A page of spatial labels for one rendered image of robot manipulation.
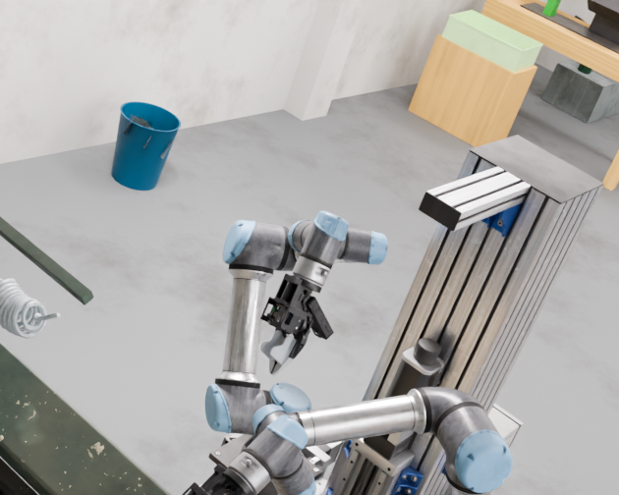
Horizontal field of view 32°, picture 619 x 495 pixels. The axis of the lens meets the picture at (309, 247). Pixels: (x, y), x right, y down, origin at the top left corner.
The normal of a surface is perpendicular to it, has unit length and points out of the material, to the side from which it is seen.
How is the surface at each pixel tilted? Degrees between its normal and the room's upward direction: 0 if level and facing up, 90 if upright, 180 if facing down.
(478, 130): 90
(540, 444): 0
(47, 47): 90
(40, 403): 32
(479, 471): 83
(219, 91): 90
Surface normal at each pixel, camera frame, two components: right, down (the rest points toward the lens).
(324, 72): 0.75, 0.51
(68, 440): -0.06, -0.59
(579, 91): -0.59, 0.22
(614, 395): 0.30, -0.83
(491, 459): 0.29, 0.46
